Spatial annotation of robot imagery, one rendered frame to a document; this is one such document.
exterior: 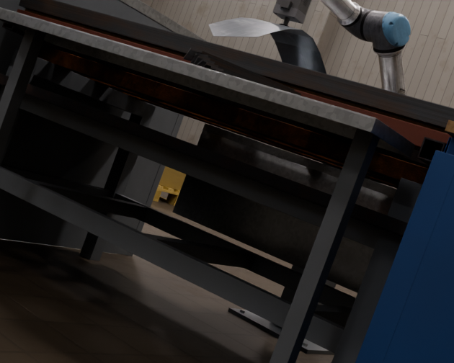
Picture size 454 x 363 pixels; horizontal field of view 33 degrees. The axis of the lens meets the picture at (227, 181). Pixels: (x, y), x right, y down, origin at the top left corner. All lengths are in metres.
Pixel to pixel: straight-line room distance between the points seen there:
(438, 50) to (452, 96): 0.77
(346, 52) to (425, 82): 1.46
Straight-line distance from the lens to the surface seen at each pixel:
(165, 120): 3.42
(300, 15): 2.47
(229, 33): 2.22
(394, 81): 2.91
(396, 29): 2.81
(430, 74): 11.45
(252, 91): 1.64
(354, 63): 12.06
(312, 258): 1.64
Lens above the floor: 0.57
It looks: 2 degrees down
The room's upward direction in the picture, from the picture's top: 20 degrees clockwise
